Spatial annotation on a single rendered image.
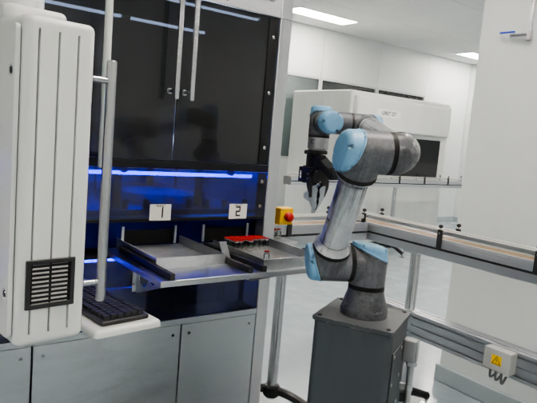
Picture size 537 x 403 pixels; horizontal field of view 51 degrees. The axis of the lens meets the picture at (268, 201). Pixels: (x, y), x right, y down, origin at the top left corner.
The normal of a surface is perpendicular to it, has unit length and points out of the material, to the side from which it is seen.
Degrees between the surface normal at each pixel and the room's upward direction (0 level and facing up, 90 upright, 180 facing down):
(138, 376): 90
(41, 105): 90
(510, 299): 90
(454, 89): 90
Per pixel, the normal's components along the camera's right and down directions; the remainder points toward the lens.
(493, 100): -0.81, 0.00
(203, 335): 0.59, 0.14
